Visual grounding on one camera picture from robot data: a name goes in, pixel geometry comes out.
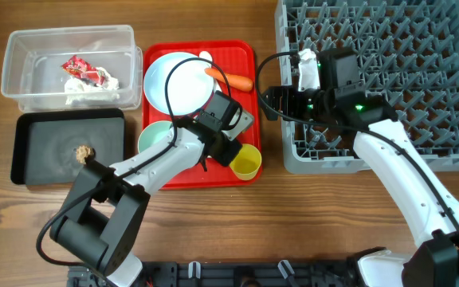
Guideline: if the yellow plastic cup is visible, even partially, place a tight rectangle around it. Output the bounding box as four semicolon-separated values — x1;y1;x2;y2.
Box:
229;143;262;181

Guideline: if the orange carrot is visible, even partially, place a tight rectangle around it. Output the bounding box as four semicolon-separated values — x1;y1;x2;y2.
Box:
205;68;253;92

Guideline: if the mint green bowl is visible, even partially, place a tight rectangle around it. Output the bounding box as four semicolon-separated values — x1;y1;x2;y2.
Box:
137;120;171;153

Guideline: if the brown food scrap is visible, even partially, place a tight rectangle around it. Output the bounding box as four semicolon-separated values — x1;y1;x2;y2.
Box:
75;145;95;165

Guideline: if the white tissue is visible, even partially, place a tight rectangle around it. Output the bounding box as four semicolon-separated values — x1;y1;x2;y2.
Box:
64;67;120;105

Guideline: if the red snack wrapper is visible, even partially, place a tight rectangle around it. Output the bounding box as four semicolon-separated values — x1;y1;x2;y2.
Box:
61;55;105;85

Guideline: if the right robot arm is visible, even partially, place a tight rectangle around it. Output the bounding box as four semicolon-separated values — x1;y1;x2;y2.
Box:
258;48;459;286

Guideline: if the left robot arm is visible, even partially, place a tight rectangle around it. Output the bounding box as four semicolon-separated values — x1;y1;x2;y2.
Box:
39;92;254;286

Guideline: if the clear plastic waste bin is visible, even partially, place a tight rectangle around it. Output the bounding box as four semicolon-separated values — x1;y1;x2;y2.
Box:
1;25;143;112

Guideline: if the grey dishwasher rack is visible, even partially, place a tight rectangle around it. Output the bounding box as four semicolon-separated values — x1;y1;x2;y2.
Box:
275;0;459;171

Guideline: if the black waste tray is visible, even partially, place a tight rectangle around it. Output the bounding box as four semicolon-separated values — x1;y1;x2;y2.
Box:
10;108;125;185

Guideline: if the white plastic spoon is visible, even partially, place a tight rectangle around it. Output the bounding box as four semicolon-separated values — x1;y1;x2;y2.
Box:
198;51;222;92

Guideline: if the red serving tray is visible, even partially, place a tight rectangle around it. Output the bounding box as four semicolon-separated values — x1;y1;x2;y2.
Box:
143;40;262;190

